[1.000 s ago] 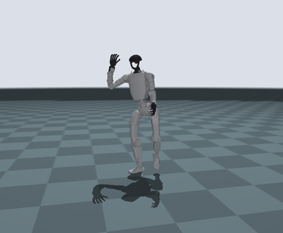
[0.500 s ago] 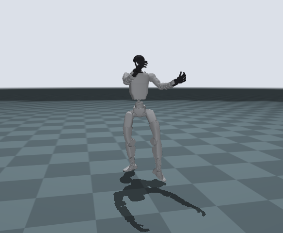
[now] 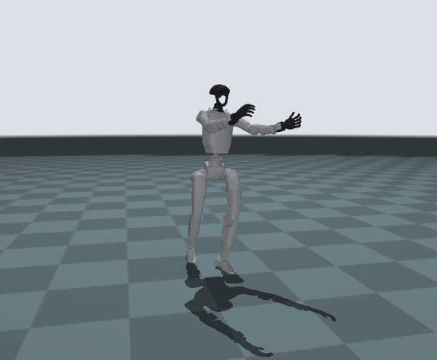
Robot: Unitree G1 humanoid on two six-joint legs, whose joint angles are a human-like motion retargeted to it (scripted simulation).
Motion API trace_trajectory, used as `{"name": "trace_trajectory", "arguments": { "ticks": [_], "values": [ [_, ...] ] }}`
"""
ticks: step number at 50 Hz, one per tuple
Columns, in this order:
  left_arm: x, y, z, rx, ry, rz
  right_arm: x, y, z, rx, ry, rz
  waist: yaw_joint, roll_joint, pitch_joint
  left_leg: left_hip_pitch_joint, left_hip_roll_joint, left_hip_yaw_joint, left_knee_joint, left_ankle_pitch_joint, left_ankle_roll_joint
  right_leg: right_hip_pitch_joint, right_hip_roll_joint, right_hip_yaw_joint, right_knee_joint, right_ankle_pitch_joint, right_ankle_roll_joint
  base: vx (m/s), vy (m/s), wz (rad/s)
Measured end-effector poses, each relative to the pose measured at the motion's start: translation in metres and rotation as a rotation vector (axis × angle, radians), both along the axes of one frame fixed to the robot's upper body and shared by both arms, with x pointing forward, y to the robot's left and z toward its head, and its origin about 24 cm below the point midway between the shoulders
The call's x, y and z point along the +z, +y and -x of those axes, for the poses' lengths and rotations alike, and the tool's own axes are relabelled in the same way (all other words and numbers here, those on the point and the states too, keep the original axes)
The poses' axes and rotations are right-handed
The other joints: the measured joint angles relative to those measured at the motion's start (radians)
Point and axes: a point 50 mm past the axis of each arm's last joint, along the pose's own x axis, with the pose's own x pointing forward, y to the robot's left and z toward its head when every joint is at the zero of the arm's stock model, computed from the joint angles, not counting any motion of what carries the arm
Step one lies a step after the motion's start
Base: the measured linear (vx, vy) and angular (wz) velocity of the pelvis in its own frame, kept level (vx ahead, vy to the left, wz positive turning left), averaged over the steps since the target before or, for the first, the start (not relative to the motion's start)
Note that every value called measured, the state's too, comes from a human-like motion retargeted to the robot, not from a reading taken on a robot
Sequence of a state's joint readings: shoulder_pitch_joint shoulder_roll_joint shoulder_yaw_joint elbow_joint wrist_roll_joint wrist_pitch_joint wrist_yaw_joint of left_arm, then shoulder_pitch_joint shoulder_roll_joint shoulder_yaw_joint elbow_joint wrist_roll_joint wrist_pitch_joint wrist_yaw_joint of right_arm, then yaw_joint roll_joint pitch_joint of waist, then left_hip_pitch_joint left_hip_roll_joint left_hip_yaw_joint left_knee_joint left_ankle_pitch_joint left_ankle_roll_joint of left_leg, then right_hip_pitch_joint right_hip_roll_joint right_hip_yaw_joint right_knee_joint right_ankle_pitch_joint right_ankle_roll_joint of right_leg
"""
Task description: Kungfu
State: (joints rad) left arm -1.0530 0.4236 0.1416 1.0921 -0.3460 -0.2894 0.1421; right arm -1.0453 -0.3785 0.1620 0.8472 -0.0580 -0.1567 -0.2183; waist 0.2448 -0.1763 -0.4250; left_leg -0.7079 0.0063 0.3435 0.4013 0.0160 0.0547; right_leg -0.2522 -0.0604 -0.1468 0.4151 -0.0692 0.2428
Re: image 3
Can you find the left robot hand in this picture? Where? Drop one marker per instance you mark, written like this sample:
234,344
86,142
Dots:
290,123

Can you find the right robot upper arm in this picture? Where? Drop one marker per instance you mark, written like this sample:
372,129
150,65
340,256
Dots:
203,118

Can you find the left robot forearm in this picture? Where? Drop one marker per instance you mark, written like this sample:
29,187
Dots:
269,129

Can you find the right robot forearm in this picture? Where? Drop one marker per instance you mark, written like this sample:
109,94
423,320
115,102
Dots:
217,125

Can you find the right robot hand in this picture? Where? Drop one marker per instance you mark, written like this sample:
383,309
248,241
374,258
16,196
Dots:
243,111

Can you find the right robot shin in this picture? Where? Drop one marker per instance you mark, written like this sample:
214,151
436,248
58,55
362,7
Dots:
193,231

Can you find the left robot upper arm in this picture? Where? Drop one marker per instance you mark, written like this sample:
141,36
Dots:
245,125

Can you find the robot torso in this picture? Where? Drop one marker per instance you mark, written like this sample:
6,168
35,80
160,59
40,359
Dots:
216,143

